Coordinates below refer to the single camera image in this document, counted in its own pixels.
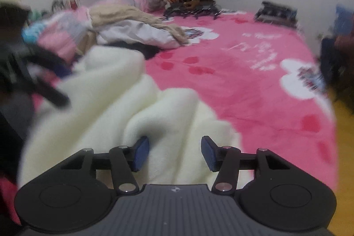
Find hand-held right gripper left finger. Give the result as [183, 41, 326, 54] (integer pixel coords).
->
[59, 136, 150, 194]

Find blue cloth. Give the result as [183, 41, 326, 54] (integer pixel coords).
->
[335, 4, 354, 35]

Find white fleece sweater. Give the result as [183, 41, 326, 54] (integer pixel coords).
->
[17, 45, 244, 192]

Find beige knit garment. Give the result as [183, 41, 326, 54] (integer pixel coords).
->
[88, 5, 190, 44]

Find white thin garment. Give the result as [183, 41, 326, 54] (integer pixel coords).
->
[97, 19, 189, 50]

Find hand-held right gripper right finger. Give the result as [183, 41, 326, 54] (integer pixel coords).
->
[201, 135, 291, 194]

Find stack of folded clothes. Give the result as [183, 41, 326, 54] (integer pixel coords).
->
[254, 0, 300, 30]

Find pink floral blanket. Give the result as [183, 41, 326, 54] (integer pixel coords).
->
[144, 11, 340, 192]

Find dark garment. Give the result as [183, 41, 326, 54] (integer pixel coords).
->
[111, 41, 161, 60]

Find pile of pink white clothes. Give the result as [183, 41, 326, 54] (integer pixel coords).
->
[22, 0, 166, 63]

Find assorted small clutter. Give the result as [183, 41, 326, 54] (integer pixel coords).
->
[51, 0, 82, 12]

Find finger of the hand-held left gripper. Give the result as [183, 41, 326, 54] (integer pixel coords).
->
[19, 54, 71, 109]

